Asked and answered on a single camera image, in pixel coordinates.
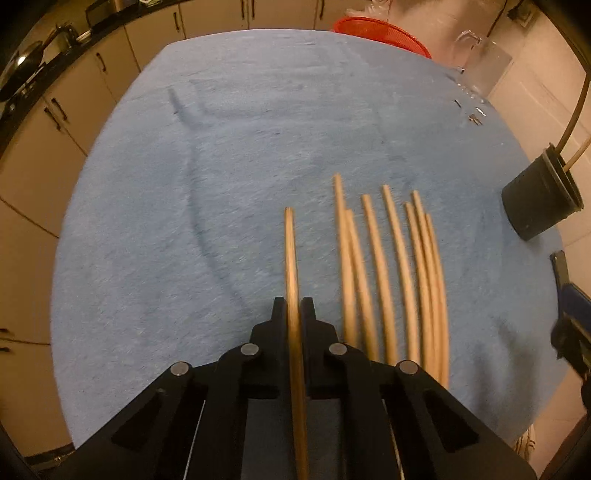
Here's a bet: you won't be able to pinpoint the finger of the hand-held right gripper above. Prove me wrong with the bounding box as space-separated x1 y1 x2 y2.
550 315 591 384
550 250 591 324

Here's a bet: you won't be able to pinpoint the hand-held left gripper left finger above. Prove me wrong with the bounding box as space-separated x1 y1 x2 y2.
44 296 296 480

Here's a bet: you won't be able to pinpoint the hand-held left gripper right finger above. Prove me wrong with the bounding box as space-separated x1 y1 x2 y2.
301 296 539 480

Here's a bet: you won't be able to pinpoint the single bamboo chopstick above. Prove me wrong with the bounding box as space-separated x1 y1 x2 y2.
566 137 591 169
284 208 310 480

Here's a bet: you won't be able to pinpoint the group of bamboo chopsticks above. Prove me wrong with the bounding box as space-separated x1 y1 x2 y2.
332 173 451 388

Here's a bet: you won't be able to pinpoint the black chopstick holder cup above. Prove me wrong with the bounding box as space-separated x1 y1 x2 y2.
501 144 585 241

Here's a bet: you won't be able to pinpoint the blue table cloth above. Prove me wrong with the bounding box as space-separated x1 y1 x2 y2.
51 28 566 448

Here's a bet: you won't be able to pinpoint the clear glass mug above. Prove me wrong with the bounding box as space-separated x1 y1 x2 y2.
452 30 514 104

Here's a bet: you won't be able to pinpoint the cream kitchen base cabinets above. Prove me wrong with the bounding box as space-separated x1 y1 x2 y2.
0 0 365 457

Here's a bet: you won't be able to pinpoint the red plastic basket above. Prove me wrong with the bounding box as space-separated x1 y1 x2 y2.
331 16 432 60

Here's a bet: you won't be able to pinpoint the crumpled clear plastic bag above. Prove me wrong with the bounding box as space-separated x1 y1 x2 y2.
362 0 404 20

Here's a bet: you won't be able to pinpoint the black kitchen countertop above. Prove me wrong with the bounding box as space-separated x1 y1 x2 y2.
0 0 195 155

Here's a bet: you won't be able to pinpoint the dark metal wok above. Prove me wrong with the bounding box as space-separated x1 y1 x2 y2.
0 41 44 102

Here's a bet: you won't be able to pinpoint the wall power socket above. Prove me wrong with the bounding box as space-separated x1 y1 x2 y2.
507 0 534 28

